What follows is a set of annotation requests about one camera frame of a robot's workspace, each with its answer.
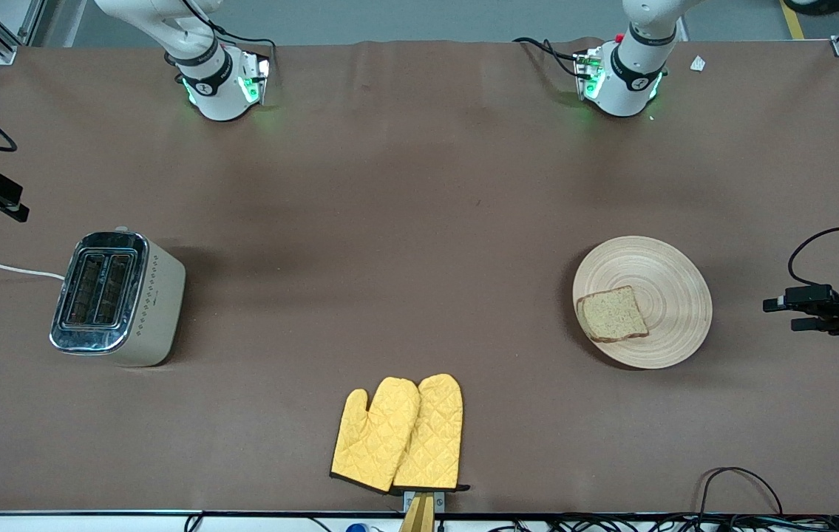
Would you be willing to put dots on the round wooden plate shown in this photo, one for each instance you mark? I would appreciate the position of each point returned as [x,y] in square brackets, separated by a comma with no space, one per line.
[667,295]

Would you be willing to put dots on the brown toast slice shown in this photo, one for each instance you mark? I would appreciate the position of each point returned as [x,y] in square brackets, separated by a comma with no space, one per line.
[611,316]

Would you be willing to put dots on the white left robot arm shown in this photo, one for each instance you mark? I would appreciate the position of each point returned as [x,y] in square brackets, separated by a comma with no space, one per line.
[630,81]

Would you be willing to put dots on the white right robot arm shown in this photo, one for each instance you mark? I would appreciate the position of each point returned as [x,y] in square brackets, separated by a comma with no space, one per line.
[216,81]

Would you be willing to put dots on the beige chrome toaster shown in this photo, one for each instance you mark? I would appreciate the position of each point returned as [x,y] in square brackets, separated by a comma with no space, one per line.
[157,310]

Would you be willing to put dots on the small white paper scrap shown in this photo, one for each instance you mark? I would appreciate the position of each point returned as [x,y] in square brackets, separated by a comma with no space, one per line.
[698,63]

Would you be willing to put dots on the yellow quilted oven mitt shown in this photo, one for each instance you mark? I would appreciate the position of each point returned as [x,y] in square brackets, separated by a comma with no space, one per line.
[435,432]
[375,436]

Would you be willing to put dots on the brown table cloth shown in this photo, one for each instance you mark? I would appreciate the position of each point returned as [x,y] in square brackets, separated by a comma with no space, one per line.
[426,185]

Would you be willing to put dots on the light wooden stick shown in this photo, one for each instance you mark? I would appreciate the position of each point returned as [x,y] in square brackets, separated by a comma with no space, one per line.
[419,517]

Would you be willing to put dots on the grey metal bracket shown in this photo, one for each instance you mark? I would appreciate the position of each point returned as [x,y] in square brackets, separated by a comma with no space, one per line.
[440,501]

